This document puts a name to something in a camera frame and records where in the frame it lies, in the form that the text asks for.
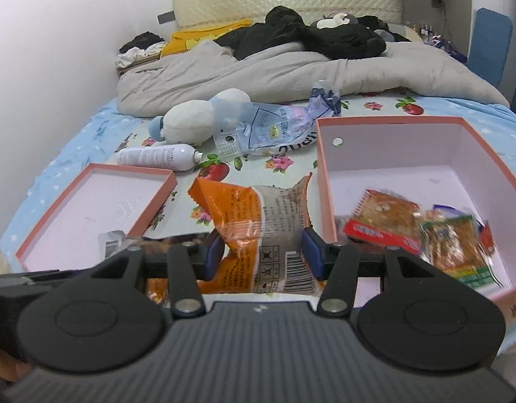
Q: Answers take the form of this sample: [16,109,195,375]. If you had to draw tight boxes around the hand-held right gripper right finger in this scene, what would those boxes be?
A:
[301,227,443,317]

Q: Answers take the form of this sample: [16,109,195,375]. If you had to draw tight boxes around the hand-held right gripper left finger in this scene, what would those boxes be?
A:
[79,230,226,317]

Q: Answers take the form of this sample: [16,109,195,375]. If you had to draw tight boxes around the orange clear snack packet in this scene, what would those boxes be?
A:
[187,172,326,297]

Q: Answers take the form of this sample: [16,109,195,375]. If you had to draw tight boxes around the red label tofu snack packet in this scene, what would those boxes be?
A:
[342,189,423,256]

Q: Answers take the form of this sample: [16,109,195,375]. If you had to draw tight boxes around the deep pink box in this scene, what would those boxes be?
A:
[316,116,516,315]

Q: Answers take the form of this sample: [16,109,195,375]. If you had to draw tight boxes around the blue white snack packet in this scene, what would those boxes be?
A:
[432,204,460,219]

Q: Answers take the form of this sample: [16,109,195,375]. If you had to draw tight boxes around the green label snack packet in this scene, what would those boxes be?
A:
[421,214,507,289]

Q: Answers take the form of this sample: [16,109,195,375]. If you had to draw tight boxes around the person's left hand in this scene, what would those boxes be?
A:
[0,346,32,383]

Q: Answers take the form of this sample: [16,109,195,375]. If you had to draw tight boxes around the white spray bottle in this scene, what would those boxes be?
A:
[116,143,204,173]

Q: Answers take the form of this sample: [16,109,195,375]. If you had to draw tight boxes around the shallow pink box lid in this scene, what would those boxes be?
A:
[15,164,178,273]

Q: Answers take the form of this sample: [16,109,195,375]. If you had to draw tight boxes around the clear printed plastic bag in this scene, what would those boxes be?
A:
[212,101,319,158]

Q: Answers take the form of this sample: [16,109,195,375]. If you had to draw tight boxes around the white blue plush toy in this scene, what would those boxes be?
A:
[149,88,252,145]

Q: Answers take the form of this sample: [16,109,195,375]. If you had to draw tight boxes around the blue star bedsheet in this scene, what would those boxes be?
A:
[0,96,516,362]

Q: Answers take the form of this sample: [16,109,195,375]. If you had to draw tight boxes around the grey duvet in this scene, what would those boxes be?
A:
[116,40,510,117]

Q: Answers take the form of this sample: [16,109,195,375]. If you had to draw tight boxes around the cardboard box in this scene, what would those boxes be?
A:
[115,56,164,78]

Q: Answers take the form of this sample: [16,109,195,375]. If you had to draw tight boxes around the white folded garment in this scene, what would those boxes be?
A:
[116,46,166,68]

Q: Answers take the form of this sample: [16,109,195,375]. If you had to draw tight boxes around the yellow pillow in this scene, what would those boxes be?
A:
[160,19,253,57]

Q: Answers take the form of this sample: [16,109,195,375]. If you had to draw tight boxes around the black clothing pile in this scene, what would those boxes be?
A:
[214,5,412,60]

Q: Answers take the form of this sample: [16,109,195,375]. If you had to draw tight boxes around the black folded garment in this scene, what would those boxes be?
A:
[119,31,166,53]

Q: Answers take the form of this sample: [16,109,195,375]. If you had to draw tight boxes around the cluttered side table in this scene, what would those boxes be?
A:
[403,19,468,65]

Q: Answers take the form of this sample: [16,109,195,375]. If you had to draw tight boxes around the blue chair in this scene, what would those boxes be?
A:
[467,7,514,89]

